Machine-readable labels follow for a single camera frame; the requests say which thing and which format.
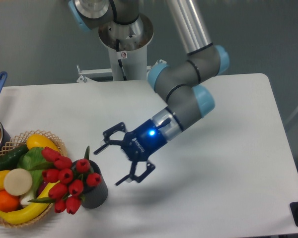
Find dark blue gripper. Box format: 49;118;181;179
93;119;170;187

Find red tulip bouquet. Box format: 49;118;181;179
29;147;103;215

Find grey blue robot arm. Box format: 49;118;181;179
69;0;229;182

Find dark grey ribbed vase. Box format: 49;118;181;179
69;159;108;209

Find purple sweet potato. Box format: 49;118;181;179
37;181;48;197

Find yellow squash at top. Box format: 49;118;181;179
26;134;60;152

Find green leafy bok choy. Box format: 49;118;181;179
17;147;46;207

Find woven wicker basket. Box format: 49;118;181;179
0;130;67;228

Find beige round radish slice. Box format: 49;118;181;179
3;169;33;196

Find long yellow banana squash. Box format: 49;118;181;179
0;180;60;225

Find green cucumber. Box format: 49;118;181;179
0;144;28;171

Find orange fruit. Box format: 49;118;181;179
0;190;19;212

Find black pedestal cable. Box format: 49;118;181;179
116;39;128;81

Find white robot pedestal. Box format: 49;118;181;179
76;12;167;83

